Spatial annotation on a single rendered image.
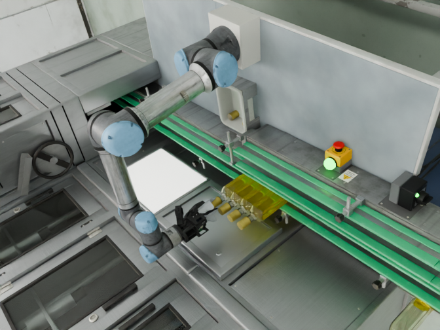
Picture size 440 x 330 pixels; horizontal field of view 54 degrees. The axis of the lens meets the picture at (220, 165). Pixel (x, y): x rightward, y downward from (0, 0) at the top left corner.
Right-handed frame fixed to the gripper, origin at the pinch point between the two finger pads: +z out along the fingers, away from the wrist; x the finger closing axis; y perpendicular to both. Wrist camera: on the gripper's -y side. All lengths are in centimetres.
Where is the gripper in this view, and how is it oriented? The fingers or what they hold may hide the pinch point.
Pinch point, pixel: (213, 203)
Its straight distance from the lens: 178.9
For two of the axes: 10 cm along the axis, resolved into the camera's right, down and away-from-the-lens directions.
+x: -1.4, -7.8, -6.1
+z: 7.5, -4.8, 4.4
